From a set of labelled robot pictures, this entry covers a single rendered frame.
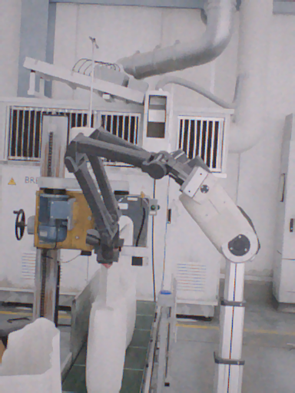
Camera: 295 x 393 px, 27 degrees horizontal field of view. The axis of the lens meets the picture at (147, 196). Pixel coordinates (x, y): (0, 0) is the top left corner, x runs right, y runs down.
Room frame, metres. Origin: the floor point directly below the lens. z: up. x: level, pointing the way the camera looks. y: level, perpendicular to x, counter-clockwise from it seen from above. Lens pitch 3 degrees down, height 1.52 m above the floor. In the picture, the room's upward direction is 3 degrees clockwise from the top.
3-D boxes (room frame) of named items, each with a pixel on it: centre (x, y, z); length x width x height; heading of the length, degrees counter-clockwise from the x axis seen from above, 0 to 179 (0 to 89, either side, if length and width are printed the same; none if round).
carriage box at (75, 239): (3.52, 0.45, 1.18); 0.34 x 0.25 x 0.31; 87
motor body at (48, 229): (3.28, 0.49, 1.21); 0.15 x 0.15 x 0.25
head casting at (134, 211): (3.54, 0.10, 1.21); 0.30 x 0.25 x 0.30; 177
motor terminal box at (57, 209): (3.19, 0.45, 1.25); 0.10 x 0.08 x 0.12; 112
